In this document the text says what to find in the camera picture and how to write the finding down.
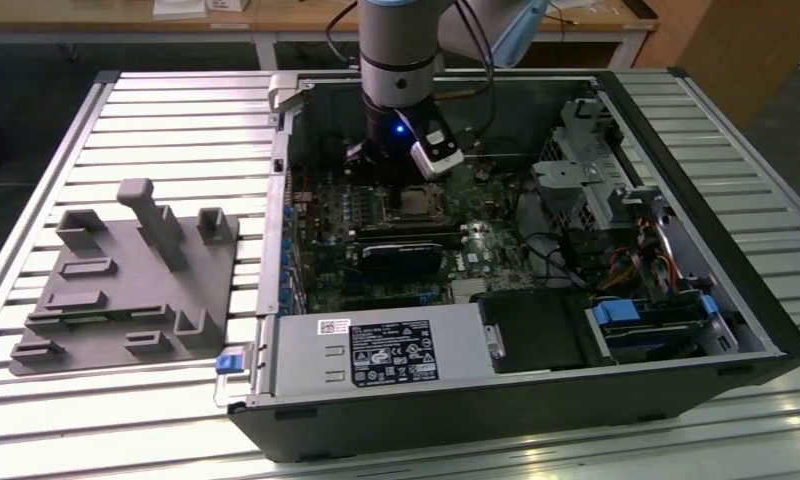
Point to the CPU socket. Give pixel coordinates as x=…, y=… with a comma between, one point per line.
x=385, y=218

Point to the black plastic bay cover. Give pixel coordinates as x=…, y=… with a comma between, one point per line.
x=534, y=332

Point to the black graphics card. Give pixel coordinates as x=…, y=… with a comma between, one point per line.
x=401, y=260

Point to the green motherboard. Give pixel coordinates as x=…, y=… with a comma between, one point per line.
x=488, y=250

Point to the silver drive cage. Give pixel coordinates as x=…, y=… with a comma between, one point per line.
x=574, y=190

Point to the silver chipset heatsink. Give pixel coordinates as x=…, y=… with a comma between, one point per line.
x=473, y=289

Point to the small white box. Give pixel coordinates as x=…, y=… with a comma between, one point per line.
x=229, y=5

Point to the silver power supply unit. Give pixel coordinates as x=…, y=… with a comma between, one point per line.
x=307, y=350

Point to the gray parts rack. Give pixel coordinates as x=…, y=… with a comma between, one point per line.
x=141, y=280

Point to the blue disk carrier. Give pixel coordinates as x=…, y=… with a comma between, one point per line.
x=616, y=314

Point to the blue case latch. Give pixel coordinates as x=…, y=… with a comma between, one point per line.
x=233, y=364

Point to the wooden desk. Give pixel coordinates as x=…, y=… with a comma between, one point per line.
x=74, y=22

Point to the wooden cabinet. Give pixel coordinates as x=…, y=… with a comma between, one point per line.
x=741, y=50

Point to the green RAM stick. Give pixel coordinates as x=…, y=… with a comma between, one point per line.
x=97, y=317

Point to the blue plastic clip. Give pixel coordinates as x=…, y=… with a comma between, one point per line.
x=709, y=307

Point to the black open PC case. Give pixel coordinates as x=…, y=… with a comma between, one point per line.
x=481, y=425

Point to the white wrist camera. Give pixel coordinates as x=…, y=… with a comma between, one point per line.
x=441, y=157

